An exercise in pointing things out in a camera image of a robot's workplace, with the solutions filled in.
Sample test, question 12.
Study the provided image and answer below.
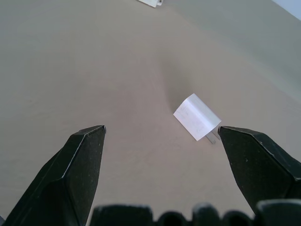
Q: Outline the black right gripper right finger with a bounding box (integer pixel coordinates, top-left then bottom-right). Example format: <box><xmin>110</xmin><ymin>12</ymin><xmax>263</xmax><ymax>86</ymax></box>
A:
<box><xmin>217</xmin><ymin>125</ymin><xmax>301</xmax><ymax>216</ymax></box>

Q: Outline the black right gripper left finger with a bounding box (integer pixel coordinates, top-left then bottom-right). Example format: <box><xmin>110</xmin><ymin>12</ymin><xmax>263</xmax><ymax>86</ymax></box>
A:
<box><xmin>2</xmin><ymin>125</ymin><xmax>107</xmax><ymax>226</ymax></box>

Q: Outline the white USB wall charger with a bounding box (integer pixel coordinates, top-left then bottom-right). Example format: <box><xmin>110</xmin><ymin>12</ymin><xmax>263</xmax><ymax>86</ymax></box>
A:
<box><xmin>173</xmin><ymin>93</ymin><xmax>222</xmax><ymax>144</ymax></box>

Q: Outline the white object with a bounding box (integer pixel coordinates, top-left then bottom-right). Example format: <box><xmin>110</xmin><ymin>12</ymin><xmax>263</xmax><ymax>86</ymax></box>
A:
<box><xmin>137</xmin><ymin>0</ymin><xmax>163</xmax><ymax>8</ymax></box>

